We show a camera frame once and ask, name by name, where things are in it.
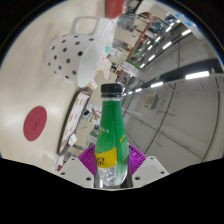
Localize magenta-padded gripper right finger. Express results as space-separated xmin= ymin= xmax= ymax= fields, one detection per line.
xmin=127 ymin=143 xmax=170 ymax=188

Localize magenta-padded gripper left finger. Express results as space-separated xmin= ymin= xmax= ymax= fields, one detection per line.
xmin=57 ymin=143 xmax=100 ymax=190

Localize green drink bottle black cap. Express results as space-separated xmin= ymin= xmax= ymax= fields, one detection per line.
xmin=94 ymin=83 xmax=131 ymax=190

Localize crumpled white napkin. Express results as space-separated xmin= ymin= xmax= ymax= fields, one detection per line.
xmin=67 ymin=134 xmax=78 ymax=147

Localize flat round red coaster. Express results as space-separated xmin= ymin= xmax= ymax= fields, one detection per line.
xmin=23 ymin=105 xmax=48 ymax=142

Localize ceiling air conditioner unit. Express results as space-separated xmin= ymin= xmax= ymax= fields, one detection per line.
xmin=143 ymin=92 xmax=159 ymax=110

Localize ceiling lights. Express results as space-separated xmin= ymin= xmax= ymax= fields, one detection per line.
xmin=132 ymin=27 xmax=212 ymax=98

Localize white polka dot mug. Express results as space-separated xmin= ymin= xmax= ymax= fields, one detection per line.
xmin=44 ymin=15 xmax=111 ymax=89

